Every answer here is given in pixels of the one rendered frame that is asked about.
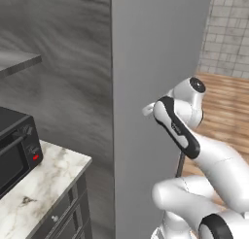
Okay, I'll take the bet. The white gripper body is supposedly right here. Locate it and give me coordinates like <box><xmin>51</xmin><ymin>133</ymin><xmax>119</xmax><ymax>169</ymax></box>
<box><xmin>141</xmin><ymin>101</ymin><xmax>156</xmax><ymax>118</ymax></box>

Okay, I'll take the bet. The grey fridge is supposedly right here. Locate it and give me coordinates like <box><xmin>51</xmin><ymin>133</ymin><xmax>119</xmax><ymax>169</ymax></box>
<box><xmin>110</xmin><ymin>0</ymin><xmax>214</xmax><ymax>239</ymax></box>

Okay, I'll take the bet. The dark grey base cabinet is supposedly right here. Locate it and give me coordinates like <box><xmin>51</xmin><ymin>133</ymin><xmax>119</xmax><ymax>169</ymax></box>
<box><xmin>24</xmin><ymin>164</ymin><xmax>94</xmax><ymax>239</ymax></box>

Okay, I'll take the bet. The dark grey drawer front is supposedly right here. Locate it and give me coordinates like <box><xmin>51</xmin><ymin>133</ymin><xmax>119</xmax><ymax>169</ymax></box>
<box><xmin>32</xmin><ymin>188</ymin><xmax>89</xmax><ymax>239</ymax></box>

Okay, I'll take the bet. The black toaster oven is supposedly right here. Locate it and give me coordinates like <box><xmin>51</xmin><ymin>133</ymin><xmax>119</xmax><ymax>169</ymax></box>
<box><xmin>0</xmin><ymin>106</ymin><xmax>45</xmax><ymax>200</ymax></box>

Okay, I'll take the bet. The dark fridge door handle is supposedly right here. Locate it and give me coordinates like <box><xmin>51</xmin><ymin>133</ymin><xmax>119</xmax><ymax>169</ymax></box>
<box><xmin>175</xmin><ymin>151</ymin><xmax>187</xmax><ymax>179</ymax></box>

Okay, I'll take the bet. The black toaster oven handle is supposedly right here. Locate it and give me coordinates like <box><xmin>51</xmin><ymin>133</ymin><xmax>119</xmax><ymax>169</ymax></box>
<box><xmin>0</xmin><ymin>134</ymin><xmax>27</xmax><ymax>158</ymax></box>

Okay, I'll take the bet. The grey wall shelf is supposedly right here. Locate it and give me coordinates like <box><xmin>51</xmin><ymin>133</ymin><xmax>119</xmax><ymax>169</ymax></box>
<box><xmin>0</xmin><ymin>51</ymin><xmax>43</xmax><ymax>80</ymax></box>

